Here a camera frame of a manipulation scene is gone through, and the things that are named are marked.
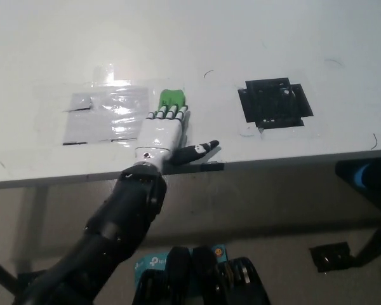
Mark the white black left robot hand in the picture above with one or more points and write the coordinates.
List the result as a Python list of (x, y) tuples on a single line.
[(160, 136)]

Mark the green foam whiteboard eraser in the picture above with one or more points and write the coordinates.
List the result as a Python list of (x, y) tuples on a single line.
[(173, 97)]

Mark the thin black tape strip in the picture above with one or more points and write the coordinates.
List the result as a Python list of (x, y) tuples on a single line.
[(73, 143)]

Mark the black tape square patch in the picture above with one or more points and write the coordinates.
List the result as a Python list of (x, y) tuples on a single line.
[(270, 103)]

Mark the teal tp-link box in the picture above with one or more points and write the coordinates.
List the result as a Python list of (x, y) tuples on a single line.
[(150, 262)]

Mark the black block with blue patch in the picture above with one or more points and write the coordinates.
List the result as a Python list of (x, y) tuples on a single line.
[(346, 170)]

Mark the black floor plate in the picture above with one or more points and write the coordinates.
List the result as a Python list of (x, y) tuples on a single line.
[(330, 257)]

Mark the black slanted table leg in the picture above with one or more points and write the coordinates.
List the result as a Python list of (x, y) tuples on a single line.
[(376, 241), (1, 274)]

